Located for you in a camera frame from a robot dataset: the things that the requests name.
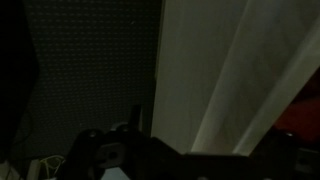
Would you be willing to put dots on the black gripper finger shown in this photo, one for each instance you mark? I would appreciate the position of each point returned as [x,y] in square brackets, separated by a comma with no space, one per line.
[135,117]

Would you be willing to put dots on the wooden drawer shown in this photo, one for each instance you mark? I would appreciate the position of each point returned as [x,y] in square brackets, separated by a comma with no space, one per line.
[227,70]

